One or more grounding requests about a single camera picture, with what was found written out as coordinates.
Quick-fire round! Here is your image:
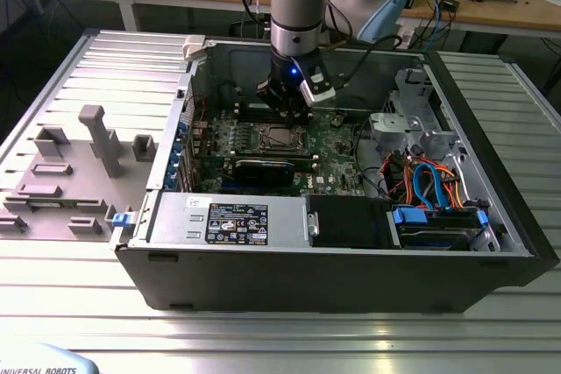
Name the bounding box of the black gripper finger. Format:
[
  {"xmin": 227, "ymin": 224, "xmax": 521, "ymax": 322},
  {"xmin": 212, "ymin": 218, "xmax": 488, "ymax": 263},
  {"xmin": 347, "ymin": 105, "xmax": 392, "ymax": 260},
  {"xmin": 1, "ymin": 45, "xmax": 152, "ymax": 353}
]
[
  {"xmin": 292, "ymin": 100, "xmax": 313, "ymax": 128},
  {"xmin": 256, "ymin": 79, "xmax": 294, "ymax": 123}
]

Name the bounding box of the blue wire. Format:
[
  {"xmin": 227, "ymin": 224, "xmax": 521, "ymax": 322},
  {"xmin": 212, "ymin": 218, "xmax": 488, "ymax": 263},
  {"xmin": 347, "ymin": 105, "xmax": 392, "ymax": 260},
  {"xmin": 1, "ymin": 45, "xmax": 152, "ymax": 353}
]
[{"xmin": 414, "ymin": 162, "xmax": 452, "ymax": 211}]

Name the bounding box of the silver power supply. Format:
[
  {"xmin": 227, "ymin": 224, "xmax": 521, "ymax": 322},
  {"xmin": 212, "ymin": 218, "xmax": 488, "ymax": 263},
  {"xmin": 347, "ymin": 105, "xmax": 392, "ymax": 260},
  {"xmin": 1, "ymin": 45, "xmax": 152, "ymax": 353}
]
[{"xmin": 146, "ymin": 192, "xmax": 308, "ymax": 249}]

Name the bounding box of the silver CPU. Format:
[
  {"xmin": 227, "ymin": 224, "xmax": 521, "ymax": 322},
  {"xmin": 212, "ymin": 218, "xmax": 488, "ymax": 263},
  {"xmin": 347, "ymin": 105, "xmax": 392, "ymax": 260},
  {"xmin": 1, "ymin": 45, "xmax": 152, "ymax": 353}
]
[{"xmin": 267, "ymin": 131, "xmax": 299, "ymax": 147}]

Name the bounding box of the silver drive cage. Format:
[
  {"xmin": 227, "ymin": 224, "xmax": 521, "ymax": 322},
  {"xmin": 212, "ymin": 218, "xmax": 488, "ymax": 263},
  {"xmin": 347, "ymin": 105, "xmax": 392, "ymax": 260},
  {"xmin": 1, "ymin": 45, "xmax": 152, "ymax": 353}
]
[{"xmin": 367, "ymin": 67, "xmax": 479, "ymax": 165}]

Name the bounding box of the black PC case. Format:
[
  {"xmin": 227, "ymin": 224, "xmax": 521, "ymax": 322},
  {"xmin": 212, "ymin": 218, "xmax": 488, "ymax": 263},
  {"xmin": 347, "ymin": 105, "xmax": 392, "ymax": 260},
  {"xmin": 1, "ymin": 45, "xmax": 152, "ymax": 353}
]
[{"xmin": 109, "ymin": 36, "xmax": 561, "ymax": 314}]

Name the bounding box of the grey parts rack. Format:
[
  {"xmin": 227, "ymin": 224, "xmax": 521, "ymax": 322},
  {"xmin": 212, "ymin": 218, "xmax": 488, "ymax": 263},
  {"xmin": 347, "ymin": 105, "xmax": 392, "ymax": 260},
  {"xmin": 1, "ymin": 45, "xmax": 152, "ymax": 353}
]
[{"xmin": 0, "ymin": 104, "xmax": 161, "ymax": 243}]

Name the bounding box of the hard disk in blue carrier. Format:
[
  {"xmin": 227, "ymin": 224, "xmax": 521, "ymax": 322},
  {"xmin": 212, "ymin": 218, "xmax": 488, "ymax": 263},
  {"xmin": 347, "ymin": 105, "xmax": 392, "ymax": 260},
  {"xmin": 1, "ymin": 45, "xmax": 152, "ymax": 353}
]
[{"xmin": 392, "ymin": 206, "xmax": 490, "ymax": 249}]

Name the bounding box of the green RAM stick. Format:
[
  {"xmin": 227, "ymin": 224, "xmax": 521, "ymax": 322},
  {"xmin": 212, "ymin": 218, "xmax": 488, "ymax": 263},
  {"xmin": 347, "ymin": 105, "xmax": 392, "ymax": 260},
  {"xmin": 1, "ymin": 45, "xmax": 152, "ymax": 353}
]
[{"xmin": 25, "ymin": 201, "xmax": 105, "ymax": 210}]

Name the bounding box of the green motherboard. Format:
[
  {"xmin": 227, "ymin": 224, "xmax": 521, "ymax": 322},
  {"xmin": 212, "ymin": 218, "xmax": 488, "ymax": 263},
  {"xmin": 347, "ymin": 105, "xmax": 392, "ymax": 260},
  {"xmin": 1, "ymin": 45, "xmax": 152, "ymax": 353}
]
[{"xmin": 188, "ymin": 104, "xmax": 367, "ymax": 198}]

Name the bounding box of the black graphics card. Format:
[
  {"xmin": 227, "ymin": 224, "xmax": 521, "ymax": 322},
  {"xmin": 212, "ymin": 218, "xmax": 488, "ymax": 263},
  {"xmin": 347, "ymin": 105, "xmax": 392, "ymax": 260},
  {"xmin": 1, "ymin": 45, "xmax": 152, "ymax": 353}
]
[{"xmin": 223, "ymin": 152, "xmax": 297, "ymax": 189}]

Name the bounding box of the orange wire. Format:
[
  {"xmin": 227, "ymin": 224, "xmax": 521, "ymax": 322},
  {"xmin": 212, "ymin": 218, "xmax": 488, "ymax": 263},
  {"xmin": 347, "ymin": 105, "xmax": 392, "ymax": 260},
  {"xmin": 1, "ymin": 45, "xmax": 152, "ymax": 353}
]
[{"xmin": 402, "ymin": 159, "xmax": 462, "ymax": 211}]

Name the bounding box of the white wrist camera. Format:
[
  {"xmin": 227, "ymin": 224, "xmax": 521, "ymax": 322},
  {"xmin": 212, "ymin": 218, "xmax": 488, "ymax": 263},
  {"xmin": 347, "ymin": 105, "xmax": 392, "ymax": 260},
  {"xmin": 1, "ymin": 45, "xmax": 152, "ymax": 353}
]
[{"xmin": 300, "ymin": 67, "xmax": 337, "ymax": 107}]

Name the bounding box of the metal socket cover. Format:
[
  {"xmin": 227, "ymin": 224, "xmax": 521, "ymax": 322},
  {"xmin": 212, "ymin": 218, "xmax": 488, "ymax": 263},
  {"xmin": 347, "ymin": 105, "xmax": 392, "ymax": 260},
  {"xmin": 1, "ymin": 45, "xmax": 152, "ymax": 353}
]
[{"xmin": 257, "ymin": 124, "xmax": 309, "ymax": 152}]

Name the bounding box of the CPU socket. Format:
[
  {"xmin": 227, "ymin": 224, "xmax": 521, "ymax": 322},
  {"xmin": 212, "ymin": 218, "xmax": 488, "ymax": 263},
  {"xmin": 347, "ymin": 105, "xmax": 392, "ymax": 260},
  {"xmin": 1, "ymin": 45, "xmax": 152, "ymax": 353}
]
[{"xmin": 256, "ymin": 123, "xmax": 310, "ymax": 152}]

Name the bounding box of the red wire bundle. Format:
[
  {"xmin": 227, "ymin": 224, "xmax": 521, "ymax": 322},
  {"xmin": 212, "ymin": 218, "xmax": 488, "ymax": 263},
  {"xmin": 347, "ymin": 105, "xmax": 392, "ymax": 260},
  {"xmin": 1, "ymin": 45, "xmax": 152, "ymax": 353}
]
[{"xmin": 380, "ymin": 151, "xmax": 415, "ymax": 202}]

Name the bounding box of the black optical drive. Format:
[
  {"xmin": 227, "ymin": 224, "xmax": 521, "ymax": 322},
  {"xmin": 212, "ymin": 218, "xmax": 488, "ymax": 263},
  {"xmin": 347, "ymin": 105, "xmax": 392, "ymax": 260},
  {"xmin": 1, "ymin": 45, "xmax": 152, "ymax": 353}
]
[{"xmin": 306, "ymin": 194, "xmax": 394, "ymax": 249}]

